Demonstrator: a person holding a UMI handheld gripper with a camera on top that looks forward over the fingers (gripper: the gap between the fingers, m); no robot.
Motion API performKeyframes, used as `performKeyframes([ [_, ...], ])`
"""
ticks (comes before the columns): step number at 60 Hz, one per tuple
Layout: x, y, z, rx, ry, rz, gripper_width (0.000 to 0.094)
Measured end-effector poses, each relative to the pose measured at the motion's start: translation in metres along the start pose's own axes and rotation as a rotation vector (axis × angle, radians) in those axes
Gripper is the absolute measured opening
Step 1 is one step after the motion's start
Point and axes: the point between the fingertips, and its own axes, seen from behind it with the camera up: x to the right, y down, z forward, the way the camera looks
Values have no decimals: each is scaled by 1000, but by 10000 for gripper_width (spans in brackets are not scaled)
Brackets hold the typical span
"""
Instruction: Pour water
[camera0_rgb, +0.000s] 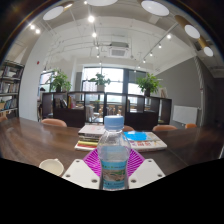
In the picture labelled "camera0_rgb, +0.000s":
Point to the ceiling air conditioner unit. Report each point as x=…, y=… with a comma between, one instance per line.
x=118, y=52

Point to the tall leafy green potted plant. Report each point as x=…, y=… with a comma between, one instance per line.
x=148, y=83

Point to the cream cylindrical cup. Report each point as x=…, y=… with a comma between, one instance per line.
x=51, y=165

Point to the flat book with blue cover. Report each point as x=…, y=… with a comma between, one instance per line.
x=146, y=141

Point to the clear water bottle blue cap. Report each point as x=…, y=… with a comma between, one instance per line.
x=114, y=160

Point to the low dark open shelf unit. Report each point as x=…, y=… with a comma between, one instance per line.
x=140, y=120

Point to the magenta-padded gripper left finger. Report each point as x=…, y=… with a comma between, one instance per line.
x=80, y=173

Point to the tall dark bookshelf with books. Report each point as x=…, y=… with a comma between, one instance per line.
x=10, y=86

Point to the round white ceiling lamps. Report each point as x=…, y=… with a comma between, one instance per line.
x=155, y=8

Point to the bushy green potted plant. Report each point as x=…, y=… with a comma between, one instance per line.
x=60, y=81

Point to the green plant in white pot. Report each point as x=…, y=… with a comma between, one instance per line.
x=100, y=80

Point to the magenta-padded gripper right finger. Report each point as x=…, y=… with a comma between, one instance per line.
x=148, y=171

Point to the group of orange chairs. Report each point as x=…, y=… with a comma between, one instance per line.
x=53, y=122

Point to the small ceiling spotlights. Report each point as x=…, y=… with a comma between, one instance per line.
x=91, y=19

